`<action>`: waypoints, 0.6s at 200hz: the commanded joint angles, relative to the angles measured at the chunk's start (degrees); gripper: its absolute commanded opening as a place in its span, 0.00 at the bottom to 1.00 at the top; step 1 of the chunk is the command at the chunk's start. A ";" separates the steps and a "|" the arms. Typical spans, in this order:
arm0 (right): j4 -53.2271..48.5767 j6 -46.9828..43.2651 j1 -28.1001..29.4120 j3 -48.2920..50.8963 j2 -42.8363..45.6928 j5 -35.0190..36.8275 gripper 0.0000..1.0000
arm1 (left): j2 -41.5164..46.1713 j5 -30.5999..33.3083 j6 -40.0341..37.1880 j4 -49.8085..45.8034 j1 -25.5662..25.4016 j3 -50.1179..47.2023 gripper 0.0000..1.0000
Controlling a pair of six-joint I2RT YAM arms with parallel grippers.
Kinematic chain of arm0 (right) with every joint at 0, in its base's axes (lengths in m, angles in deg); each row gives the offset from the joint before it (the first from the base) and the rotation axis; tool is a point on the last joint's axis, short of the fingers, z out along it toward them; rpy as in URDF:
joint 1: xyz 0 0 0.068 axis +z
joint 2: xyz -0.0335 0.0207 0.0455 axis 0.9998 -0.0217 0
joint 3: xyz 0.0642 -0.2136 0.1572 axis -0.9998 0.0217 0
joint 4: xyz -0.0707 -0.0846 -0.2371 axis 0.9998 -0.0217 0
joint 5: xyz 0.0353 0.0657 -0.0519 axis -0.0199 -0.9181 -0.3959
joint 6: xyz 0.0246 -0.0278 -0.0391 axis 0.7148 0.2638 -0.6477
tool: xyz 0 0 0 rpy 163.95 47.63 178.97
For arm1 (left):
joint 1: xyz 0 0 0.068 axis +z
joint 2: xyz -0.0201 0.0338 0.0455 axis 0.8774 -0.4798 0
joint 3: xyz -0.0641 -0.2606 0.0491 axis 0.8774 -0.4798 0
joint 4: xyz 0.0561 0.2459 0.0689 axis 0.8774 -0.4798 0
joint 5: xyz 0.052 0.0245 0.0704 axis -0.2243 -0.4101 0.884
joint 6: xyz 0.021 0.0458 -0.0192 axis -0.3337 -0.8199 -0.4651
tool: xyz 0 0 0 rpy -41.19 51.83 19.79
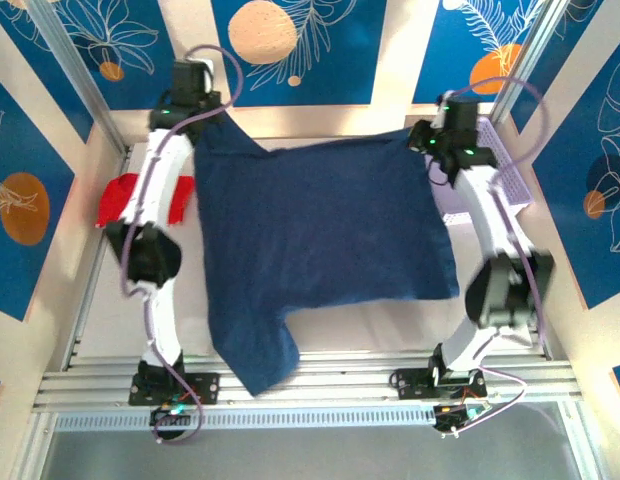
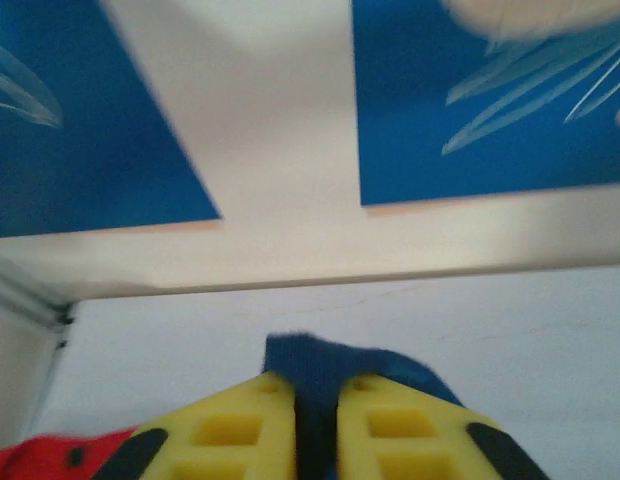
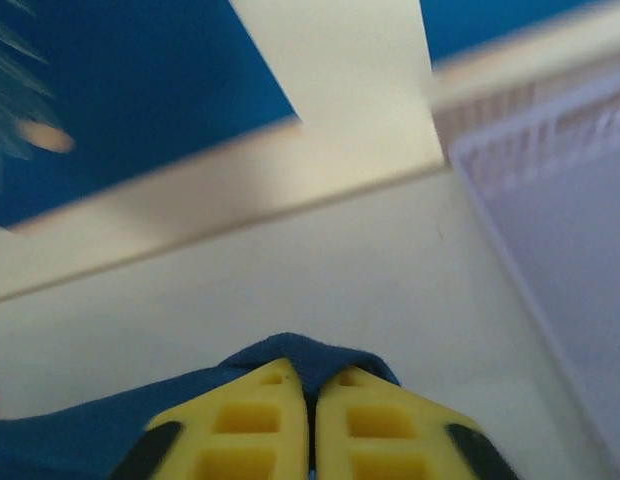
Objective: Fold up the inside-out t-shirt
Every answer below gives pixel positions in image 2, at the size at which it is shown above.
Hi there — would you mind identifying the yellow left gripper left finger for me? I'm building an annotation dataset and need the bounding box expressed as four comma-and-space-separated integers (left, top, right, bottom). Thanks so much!
92, 372, 297, 480

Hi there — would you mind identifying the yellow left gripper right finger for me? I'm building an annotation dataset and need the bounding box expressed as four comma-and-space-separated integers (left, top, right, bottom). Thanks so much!
336, 375, 551, 480

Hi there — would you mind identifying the navy blue t-shirt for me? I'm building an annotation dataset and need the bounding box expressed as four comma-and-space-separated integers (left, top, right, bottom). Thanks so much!
262, 330, 464, 480

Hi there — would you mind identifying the red folded t-shirt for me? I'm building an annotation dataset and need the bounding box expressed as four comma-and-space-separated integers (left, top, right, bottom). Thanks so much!
0, 427, 141, 480

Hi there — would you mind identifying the aluminium frame post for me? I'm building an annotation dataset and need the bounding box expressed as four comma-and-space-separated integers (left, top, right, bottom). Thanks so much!
0, 249, 74, 341

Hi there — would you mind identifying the blue wall panel lily print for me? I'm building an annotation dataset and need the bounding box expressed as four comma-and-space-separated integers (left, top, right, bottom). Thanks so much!
0, 0, 224, 239

